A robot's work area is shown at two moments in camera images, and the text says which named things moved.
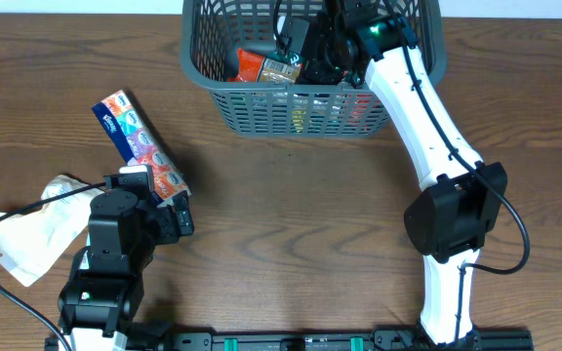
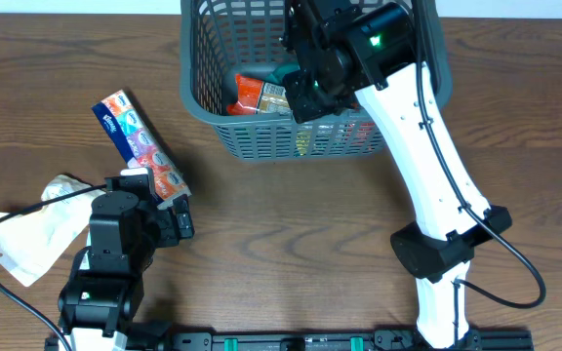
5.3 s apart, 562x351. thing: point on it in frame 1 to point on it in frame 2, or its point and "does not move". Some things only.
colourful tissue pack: [125, 128] does not move
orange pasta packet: [275, 69] to [256, 97]
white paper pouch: [28, 243] does not move
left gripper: [170, 229] does not move
